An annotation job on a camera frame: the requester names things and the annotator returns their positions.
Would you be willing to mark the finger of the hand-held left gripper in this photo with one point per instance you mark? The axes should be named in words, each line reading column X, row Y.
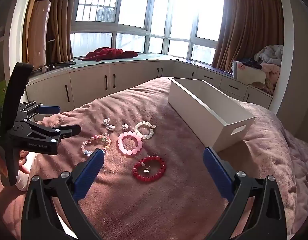
column 66, row 131
column 50, row 109

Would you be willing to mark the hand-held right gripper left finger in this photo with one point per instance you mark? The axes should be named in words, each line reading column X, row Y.
column 90, row 172

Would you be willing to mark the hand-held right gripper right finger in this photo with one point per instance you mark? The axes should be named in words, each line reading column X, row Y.
column 216, row 170

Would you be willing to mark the silver heart earring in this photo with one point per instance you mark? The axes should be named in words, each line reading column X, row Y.
column 111, row 127
column 106, row 121

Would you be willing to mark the small crystal flower stud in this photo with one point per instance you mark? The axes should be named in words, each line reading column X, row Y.
column 124, row 125

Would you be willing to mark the white rectangular storage box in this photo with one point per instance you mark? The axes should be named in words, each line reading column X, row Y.
column 194, row 102

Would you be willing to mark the person's left hand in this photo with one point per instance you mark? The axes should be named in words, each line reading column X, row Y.
column 23, row 160

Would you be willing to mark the beige window cabinet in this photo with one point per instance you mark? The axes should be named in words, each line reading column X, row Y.
column 89, row 85

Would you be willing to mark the pink bed blanket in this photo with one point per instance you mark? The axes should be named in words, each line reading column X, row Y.
column 169, row 205

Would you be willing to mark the pink suitcase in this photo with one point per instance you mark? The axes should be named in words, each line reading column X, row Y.
column 39, row 30

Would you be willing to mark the brown curtain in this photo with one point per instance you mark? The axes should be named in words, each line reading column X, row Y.
column 61, row 30
column 244, row 30

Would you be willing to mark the red cloth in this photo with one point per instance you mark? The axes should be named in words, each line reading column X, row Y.
column 104, row 53

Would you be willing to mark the green sill mat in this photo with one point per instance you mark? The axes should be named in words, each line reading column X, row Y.
column 134, row 59

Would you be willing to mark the white printed cushion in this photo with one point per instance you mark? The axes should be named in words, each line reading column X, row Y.
column 248, row 75

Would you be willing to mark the bay window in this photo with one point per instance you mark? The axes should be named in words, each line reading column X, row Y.
column 116, row 28

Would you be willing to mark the pink crumpled blanket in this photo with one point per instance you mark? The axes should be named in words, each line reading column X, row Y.
column 271, row 75

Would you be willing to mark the dark clothes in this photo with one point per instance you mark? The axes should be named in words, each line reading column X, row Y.
column 251, row 62

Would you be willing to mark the grey white crumpled blanket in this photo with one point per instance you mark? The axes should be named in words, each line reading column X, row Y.
column 271, row 52

